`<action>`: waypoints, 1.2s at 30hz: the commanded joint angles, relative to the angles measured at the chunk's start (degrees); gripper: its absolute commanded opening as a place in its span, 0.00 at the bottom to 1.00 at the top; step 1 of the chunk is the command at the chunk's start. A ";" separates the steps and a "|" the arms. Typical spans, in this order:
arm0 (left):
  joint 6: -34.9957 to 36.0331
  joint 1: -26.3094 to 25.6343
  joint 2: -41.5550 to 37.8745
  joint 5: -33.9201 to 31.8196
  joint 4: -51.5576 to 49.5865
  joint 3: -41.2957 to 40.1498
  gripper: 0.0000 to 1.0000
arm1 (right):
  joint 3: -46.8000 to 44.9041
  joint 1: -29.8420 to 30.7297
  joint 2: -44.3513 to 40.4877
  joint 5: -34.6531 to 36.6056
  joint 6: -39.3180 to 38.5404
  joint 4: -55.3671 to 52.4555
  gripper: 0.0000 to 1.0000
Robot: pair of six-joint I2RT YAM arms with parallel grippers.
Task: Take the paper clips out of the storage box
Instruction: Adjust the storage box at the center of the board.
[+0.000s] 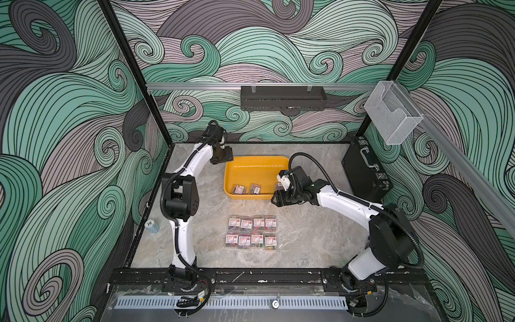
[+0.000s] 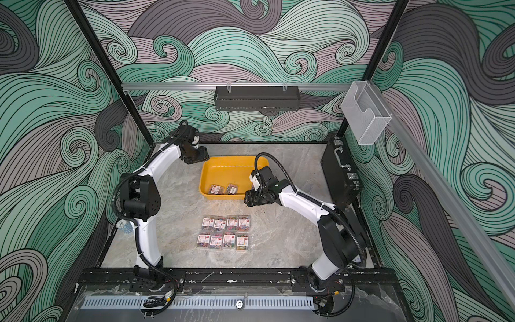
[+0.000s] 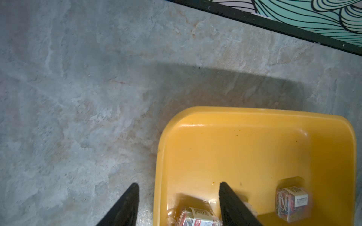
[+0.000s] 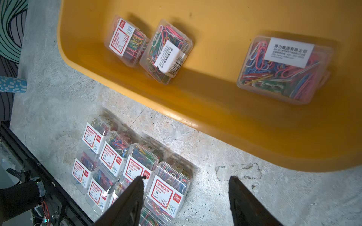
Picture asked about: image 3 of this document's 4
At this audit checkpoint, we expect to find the paper clip box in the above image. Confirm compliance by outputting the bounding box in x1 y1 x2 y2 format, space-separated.
275 186 310 223
167 207 223 226

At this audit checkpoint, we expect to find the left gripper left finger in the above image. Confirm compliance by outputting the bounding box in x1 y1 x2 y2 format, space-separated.
96 183 140 226

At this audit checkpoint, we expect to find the paper clip box barcode side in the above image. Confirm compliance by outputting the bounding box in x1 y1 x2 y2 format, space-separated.
243 202 257 218

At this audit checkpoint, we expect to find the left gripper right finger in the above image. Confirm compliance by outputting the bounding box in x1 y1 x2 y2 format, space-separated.
219 182 262 226

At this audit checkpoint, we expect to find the yellow plastic storage tray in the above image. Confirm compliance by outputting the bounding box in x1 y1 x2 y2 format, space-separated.
153 107 357 226

